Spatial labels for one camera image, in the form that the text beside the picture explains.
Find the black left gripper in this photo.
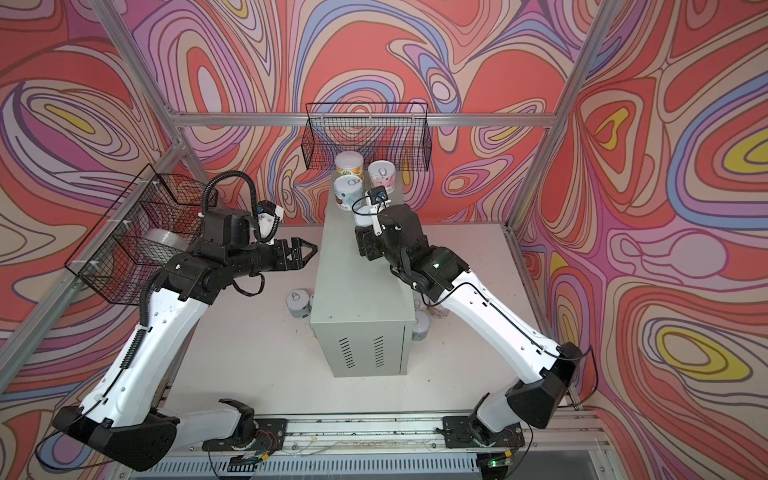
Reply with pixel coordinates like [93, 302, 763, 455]
[226, 236, 318, 282]

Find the pink label can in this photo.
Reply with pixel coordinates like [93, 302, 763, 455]
[368, 160, 397, 194]

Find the brown label can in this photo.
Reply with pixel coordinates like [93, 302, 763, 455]
[333, 174, 364, 212]

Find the green label can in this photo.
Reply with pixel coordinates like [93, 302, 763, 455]
[334, 151, 365, 179]

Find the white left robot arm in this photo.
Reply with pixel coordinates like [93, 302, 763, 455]
[52, 237, 318, 471]

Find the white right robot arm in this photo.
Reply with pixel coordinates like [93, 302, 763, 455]
[353, 203, 585, 446]

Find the silver tape roll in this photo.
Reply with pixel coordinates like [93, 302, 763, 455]
[141, 228, 188, 258]

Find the grey metal cabinet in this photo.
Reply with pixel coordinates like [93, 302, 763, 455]
[310, 188, 416, 377]

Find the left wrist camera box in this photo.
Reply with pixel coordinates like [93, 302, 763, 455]
[202, 208, 254, 248]

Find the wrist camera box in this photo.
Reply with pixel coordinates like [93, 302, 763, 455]
[367, 186, 389, 206]
[202, 208, 254, 248]

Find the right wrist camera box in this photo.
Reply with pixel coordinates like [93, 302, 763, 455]
[367, 186, 389, 206]

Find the black wire basket left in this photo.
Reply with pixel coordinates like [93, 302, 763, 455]
[65, 166, 205, 306]

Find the black wire basket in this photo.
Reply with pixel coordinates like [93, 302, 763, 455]
[301, 101, 432, 172]
[65, 166, 205, 306]

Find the black wire basket back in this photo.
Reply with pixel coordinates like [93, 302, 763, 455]
[301, 101, 432, 172]

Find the aluminium frame crossbar back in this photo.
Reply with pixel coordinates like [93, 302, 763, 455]
[171, 113, 556, 128]

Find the aluminium frame post right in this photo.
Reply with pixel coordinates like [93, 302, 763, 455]
[505, 0, 624, 234]

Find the aluminium frame post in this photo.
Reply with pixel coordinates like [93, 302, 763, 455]
[505, 0, 624, 234]
[91, 1, 210, 183]

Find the aluminium frame post left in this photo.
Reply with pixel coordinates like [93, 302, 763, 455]
[91, 1, 210, 183]

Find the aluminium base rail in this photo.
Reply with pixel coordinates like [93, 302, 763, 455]
[111, 410, 625, 479]

